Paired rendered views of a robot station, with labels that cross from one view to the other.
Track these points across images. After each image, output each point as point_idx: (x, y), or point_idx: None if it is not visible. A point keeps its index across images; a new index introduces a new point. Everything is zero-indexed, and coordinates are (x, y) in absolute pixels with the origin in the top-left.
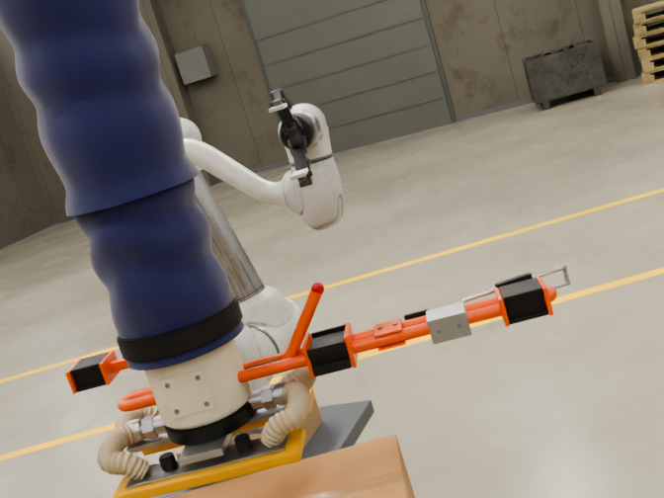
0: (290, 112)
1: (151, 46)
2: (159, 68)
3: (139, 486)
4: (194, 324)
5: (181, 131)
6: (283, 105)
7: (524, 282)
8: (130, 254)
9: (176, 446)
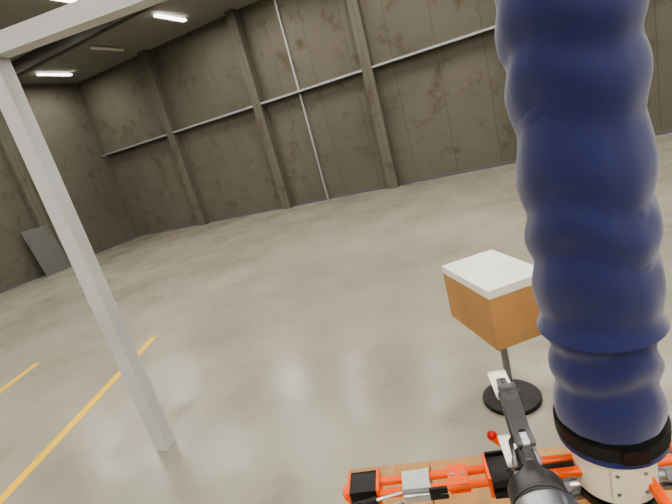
0: (507, 425)
1: (524, 232)
2: (529, 250)
3: None
4: None
5: (536, 298)
6: (489, 376)
7: (357, 489)
8: None
9: None
